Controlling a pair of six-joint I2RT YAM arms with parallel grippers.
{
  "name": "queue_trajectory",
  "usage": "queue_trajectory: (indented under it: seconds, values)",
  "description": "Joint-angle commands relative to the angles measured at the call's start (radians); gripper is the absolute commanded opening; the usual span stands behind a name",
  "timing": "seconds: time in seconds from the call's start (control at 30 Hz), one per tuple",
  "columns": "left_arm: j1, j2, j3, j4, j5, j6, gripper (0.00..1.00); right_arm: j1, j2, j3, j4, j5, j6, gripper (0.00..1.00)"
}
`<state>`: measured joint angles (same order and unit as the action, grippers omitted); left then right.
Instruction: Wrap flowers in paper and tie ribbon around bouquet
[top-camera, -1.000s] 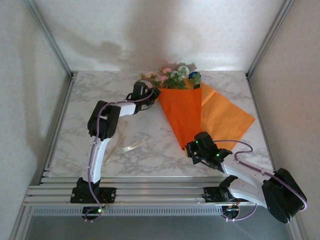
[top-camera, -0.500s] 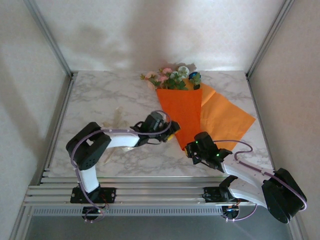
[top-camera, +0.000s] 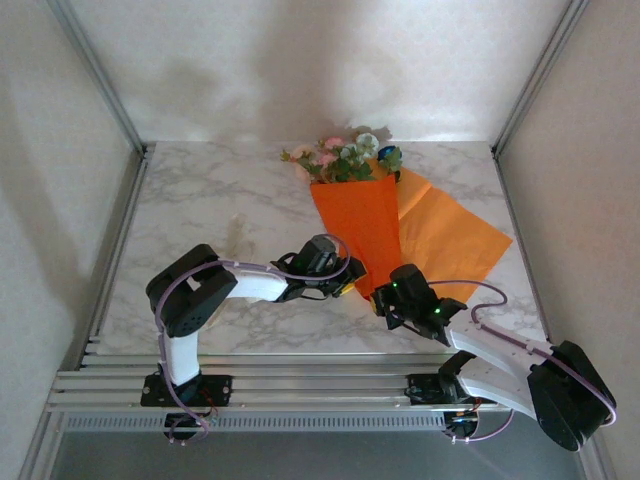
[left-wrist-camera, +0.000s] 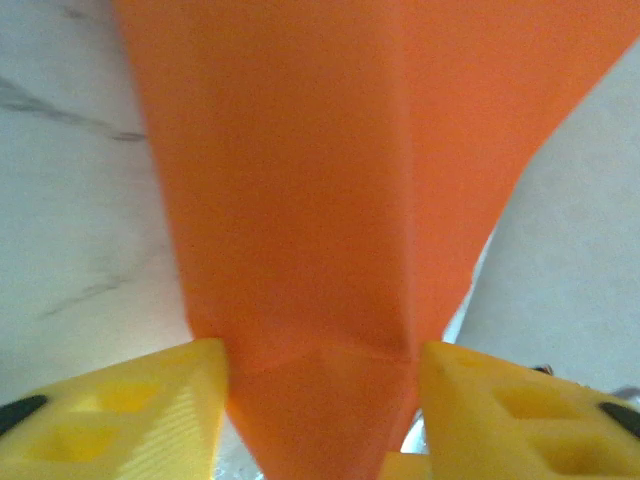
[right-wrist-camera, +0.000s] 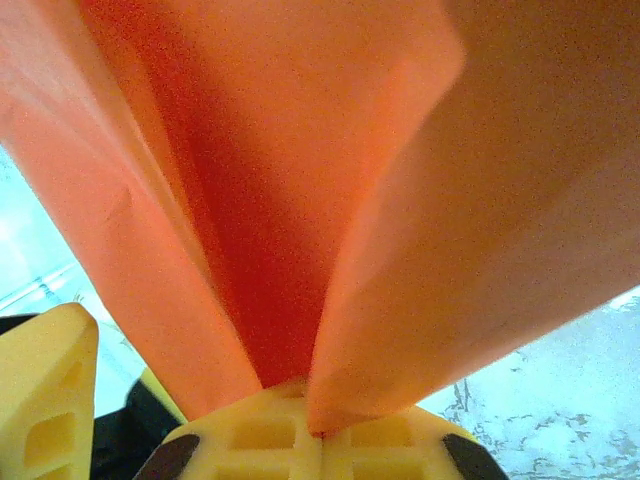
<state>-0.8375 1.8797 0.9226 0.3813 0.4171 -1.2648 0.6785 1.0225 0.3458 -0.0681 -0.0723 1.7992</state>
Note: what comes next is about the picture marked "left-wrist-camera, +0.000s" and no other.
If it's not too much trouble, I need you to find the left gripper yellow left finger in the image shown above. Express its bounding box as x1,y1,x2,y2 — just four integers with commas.
0,338,230,480

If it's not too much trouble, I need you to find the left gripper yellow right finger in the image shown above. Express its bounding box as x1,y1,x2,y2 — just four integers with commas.
379,341,640,480

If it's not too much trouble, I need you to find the orange wrapping paper sheet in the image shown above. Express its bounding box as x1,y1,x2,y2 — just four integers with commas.
112,0,640,480

